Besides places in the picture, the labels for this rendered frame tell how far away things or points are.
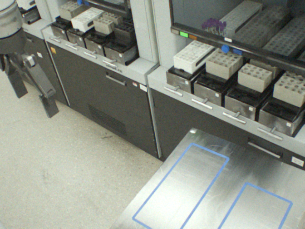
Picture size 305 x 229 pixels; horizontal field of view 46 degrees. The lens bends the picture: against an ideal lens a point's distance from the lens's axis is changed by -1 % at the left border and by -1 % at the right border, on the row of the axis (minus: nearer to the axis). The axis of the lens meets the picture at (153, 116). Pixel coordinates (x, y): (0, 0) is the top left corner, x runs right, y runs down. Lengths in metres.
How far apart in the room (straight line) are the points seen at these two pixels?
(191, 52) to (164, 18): 0.19
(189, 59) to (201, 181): 0.61
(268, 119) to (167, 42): 0.57
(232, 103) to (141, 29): 0.57
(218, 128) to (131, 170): 0.83
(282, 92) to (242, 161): 0.34
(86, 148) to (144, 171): 0.47
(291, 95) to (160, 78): 0.61
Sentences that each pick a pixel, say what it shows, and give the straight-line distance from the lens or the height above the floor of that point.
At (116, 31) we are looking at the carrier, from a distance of 1.85.
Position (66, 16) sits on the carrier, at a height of 0.85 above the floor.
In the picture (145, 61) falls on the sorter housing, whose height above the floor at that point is 0.73.
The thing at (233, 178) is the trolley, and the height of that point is 0.82.
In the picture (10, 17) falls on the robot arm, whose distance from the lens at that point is 0.80.
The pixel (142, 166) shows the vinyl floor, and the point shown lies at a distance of 2.27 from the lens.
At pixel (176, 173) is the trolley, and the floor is 0.82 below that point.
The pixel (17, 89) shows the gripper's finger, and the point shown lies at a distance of 0.99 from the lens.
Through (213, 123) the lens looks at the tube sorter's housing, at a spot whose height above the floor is 0.62.
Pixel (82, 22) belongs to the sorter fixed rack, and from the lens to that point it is 2.00.
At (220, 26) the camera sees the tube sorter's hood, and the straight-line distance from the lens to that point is 1.39.
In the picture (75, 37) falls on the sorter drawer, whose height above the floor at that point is 0.79.
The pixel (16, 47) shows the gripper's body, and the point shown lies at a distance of 0.83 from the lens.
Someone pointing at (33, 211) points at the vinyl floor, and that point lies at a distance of 2.29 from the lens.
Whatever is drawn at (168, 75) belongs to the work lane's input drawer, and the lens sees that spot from 1.60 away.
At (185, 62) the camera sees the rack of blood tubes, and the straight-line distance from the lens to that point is 1.54.
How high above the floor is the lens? 1.75
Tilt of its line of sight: 43 degrees down
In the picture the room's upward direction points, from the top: 9 degrees counter-clockwise
